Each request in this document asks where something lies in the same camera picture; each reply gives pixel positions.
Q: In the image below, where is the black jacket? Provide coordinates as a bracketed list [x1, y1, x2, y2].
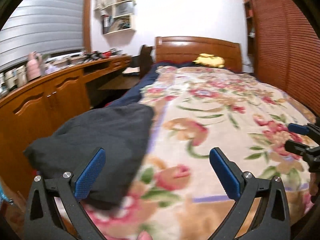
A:
[23, 104, 155, 210]

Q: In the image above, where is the dark wooden chair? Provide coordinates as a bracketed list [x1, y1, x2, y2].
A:
[121, 44, 155, 79]

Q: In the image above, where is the pink plush figure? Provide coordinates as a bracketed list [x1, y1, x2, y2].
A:
[26, 52, 42, 79]

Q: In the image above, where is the grey paper bag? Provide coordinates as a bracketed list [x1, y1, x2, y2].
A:
[114, 1, 133, 17]

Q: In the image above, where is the wooden desk cabinet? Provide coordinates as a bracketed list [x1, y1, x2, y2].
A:
[0, 55, 132, 198]

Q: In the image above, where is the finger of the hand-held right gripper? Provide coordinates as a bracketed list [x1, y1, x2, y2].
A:
[288, 124, 313, 135]
[285, 140, 310, 156]

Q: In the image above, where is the black tripod gadget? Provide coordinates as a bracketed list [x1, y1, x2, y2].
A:
[84, 52, 100, 62]

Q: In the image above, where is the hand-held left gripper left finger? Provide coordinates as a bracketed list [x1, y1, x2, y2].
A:
[24, 147, 107, 240]

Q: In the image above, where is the grey window blind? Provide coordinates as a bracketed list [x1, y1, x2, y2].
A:
[0, 0, 87, 73]

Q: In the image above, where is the wooden louvered wardrobe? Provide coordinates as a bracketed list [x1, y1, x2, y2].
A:
[240, 0, 320, 115]

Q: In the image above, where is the wooden window frame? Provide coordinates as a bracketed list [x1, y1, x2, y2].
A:
[82, 0, 94, 53]

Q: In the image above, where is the floral blanket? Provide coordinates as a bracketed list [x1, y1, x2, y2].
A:
[82, 65, 318, 240]

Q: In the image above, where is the white wall shelf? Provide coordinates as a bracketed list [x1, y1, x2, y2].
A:
[101, 0, 137, 35]

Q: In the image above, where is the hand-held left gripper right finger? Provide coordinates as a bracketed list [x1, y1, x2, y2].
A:
[209, 147, 292, 240]

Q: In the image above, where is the wooden bed headboard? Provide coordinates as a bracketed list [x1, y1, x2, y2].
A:
[154, 36, 243, 72]

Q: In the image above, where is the yellow plush toy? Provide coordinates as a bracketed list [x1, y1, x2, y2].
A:
[192, 53, 225, 68]

